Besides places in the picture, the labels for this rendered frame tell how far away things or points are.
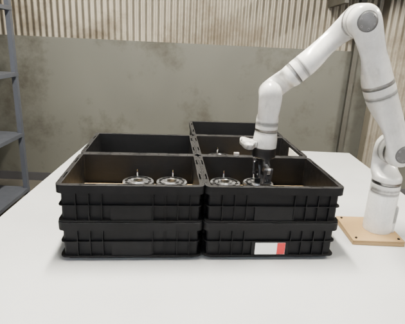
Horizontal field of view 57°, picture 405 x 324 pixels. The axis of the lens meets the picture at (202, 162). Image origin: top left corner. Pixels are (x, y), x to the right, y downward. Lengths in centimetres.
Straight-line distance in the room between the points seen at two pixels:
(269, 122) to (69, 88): 259
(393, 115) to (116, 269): 91
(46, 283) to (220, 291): 44
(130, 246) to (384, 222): 82
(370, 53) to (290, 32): 225
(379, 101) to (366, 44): 17
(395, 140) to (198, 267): 70
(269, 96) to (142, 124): 239
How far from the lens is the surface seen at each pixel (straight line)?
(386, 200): 134
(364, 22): 114
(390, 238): 139
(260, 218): 108
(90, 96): 347
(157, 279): 104
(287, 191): 106
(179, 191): 101
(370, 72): 118
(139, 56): 334
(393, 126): 125
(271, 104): 113
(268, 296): 101
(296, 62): 114
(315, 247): 119
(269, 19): 335
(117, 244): 109
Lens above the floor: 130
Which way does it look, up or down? 18 degrees down
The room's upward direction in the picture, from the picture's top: 3 degrees clockwise
